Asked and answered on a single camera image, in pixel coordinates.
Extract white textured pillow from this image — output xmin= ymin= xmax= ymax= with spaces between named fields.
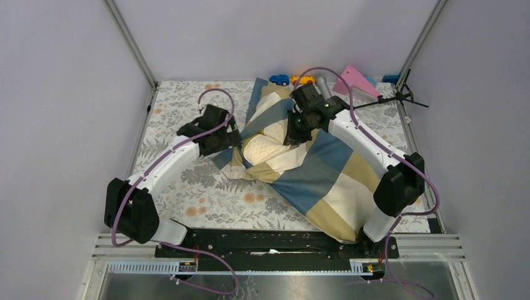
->
xmin=242 ymin=133 xmax=291 ymax=166

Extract plaid blue beige pillowcase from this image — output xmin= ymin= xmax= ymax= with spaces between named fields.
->
xmin=213 ymin=78 xmax=380 ymax=243

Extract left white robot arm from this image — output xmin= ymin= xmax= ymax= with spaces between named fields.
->
xmin=104 ymin=104 xmax=241 ymax=257

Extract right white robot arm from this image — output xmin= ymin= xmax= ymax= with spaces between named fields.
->
xmin=284 ymin=84 xmax=426 ymax=258

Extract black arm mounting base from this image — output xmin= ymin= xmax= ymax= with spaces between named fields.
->
xmin=155 ymin=229 xmax=399 ymax=272

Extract orange toy car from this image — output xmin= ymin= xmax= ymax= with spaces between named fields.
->
xmin=290 ymin=76 xmax=316 ymax=86

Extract blue toy car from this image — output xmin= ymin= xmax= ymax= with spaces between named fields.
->
xmin=269 ymin=74 xmax=291 ymax=87

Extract grey microphone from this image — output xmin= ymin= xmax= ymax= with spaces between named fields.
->
xmin=316 ymin=76 xmax=333 ymax=99

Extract floral patterned table cloth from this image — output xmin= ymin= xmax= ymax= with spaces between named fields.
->
xmin=117 ymin=79 xmax=431 ymax=234

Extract pink wedge block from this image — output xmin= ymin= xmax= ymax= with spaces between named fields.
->
xmin=332 ymin=65 xmax=381 ymax=103

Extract blue block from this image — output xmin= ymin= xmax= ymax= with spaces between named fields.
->
xmin=381 ymin=75 xmax=400 ymax=85

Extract black small tripod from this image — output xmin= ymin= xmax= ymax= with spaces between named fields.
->
xmin=356 ymin=68 xmax=429 ymax=109

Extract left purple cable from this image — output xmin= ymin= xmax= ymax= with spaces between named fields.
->
xmin=111 ymin=87 xmax=241 ymax=297

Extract grey slotted cable duct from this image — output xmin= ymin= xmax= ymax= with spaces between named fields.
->
xmin=107 ymin=259 xmax=376 ymax=277

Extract left aluminium frame post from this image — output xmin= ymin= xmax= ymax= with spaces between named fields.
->
xmin=103 ymin=0 xmax=158 ymax=89

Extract aluminium frame post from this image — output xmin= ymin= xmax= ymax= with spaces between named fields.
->
xmin=397 ymin=0 xmax=448 ymax=86
xmin=103 ymin=0 xmax=158 ymax=89

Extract right aluminium frame post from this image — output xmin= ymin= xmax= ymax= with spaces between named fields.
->
xmin=397 ymin=0 xmax=448 ymax=86

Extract aluminium rail front frame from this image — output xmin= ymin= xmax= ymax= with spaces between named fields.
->
xmin=91 ymin=234 xmax=466 ymax=262

